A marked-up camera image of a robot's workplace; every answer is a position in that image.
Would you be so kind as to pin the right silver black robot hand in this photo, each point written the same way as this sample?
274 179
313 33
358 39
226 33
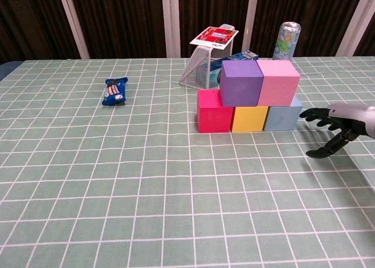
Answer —
348 115

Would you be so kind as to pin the light blue foam cube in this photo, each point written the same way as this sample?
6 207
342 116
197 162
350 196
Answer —
282 118

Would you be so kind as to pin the pink foam cube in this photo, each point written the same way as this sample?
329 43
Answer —
278 84

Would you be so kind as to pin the purple foam cube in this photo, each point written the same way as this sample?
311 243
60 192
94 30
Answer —
240 86

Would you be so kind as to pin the red foam cube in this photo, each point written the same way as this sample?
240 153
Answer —
212 118

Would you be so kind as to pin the light green drink can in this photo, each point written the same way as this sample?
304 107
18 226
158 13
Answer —
285 42

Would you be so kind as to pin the yellow foam cube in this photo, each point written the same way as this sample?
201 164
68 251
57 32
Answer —
249 118

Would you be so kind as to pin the blue cookie box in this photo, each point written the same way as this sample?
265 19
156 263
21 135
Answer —
215 70

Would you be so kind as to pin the red and white snack pack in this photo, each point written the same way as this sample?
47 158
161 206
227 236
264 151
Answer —
214 37

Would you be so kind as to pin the green checked tablecloth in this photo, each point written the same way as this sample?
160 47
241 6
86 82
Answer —
146 206

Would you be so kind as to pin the small blue cookie packet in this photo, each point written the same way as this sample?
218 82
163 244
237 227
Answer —
114 92

